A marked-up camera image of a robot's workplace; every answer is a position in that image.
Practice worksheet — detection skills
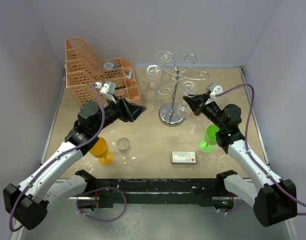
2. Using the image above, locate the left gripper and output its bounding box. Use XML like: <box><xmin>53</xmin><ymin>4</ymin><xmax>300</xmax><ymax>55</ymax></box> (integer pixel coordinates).
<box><xmin>92</xmin><ymin>93</ymin><xmax>145</xmax><ymax>134</ymax></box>

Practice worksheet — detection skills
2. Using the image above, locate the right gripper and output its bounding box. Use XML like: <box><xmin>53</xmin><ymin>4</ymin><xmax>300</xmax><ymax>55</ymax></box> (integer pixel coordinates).
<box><xmin>184</xmin><ymin>92</ymin><xmax>226</xmax><ymax>130</ymax></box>

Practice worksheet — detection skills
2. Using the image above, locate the clear wine glass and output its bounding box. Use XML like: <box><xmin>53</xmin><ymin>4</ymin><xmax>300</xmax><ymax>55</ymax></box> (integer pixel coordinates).
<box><xmin>145</xmin><ymin>65</ymin><xmax>161</xmax><ymax>100</ymax></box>
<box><xmin>155</xmin><ymin>50</ymin><xmax>173</xmax><ymax>69</ymax></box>
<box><xmin>177</xmin><ymin>80</ymin><xmax>198</xmax><ymax>118</ymax></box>
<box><xmin>117</xmin><ymin>137</ymin><xmax>136</xmax><ymax>167</ymax></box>

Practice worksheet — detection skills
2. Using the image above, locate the green plastic goblet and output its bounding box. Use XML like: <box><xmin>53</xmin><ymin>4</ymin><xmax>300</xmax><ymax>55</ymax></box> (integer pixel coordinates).
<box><xmin>199</xmin><ymin>124</ymin><xmax>219</xmax><ymax>154</ymax></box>

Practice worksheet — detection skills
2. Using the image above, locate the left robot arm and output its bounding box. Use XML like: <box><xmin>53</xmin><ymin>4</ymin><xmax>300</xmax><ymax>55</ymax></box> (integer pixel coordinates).
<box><xmin>3</xmin><ymin>98</ymin><xmax>146</xmax><ymax>233</ymax></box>

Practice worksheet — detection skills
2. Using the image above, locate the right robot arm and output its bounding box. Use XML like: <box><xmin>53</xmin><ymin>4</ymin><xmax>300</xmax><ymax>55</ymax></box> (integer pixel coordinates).
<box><xmin>183</xmin><ymin>92</ymin><xmax>297</xmax><ymax>227</ymax></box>

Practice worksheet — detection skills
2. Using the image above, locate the chrome wine glass rack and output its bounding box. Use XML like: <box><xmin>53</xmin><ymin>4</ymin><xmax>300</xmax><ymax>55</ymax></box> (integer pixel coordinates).
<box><xmin>152</xmin><ymin>54</ymin><xmax>209</xmax><ymax>127</ymax></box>

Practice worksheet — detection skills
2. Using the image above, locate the orange plastic goblet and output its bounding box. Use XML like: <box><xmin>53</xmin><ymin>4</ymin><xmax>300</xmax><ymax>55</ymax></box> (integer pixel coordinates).
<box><xmin>89</xmin><ymin>137</ymin><xmax>114</xmax><ymax>166</ymax></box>

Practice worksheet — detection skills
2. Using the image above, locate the small white card box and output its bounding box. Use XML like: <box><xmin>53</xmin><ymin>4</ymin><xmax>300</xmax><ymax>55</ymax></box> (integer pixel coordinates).
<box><xmin>171</xmin><ymin>151</ymin><xmax>196</xmax><ymax>165</ymax></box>

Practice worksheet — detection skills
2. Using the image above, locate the orange plastic file organizer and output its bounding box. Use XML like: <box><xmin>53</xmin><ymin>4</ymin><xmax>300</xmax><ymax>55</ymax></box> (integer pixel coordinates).
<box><xmin>65</xmin><ymin>37</ymin><xmax>141</xmax><ymax>106</ymax></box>

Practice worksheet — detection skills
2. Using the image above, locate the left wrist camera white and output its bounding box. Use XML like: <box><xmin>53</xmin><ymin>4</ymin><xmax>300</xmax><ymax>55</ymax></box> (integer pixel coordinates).
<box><xmin>95</xmin><ymin>81</ymin><xmax>117</xmax><ymax>104</ymax></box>

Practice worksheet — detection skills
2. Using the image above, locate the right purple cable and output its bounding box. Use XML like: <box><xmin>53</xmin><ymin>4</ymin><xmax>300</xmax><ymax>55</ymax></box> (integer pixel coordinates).
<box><xmin>215</xmin><ymin>83</ymin><xmax>306</xmax><ymax>216</ymax></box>

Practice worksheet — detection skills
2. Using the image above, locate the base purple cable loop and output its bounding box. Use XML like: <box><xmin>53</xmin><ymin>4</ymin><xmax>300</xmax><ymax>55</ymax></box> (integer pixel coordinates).
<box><xmin>76</xmin><ymin>185</ymin><xmax>128</xmax><ymax>222</ymax></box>

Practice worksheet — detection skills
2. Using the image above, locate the black mounting frame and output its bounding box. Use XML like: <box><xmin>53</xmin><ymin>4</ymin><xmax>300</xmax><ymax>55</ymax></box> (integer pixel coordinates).
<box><xmin>87</xmin><ymin>178</ymin><xmax>241</xmax><ymax>210</ymax></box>

